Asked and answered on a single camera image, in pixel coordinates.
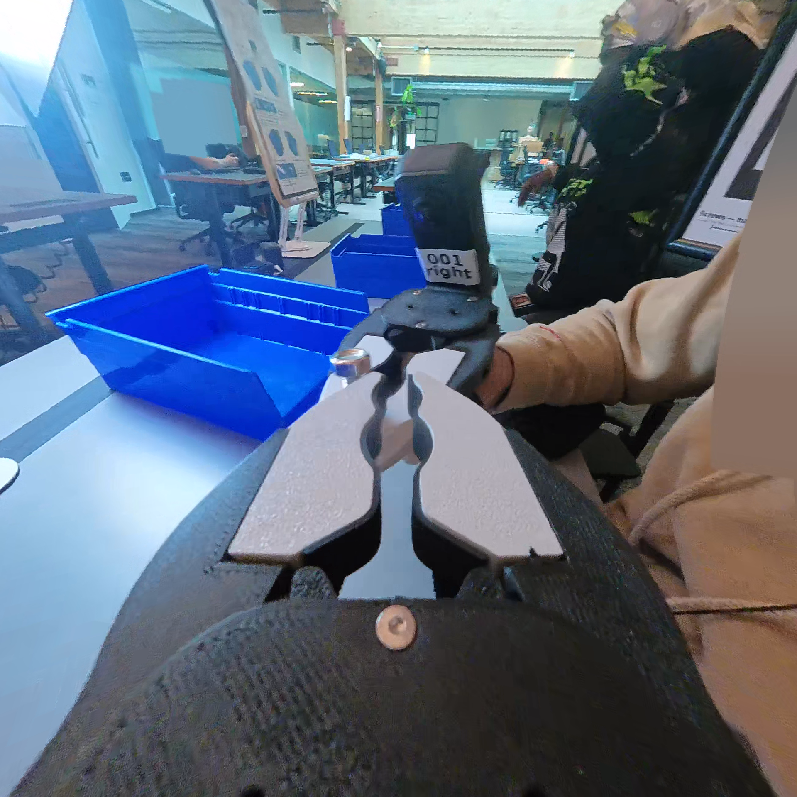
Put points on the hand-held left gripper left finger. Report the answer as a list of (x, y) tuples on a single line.
[(311, 488)]

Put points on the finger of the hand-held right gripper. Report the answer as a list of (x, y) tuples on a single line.
[(436, 365), (376, 353)]

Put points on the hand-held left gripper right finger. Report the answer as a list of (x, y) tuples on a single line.
[(486, 488)]

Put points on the large silver hex bolt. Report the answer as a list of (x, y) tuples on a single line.
[(350, 363)]

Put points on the blue plastic bin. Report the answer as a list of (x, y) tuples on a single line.
[(394, 221), (150, 361), (374, 264)]

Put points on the white tablet stand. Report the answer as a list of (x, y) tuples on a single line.
[(6, 473)]

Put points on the person's right forearm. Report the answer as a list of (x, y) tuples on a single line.
[(598, 343)]

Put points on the cardboard sign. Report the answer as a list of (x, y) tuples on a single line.
[(268, 100)]

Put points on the wooden desk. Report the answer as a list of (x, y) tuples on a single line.
[(218, 181), (62, 202)]

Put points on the person's beige hoodie torso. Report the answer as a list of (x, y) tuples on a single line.
[(735, 585)]

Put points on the black white banner stand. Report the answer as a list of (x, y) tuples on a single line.
[(747, 162)]

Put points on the studio softbox light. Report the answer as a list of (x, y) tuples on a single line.
[(31, 31)]

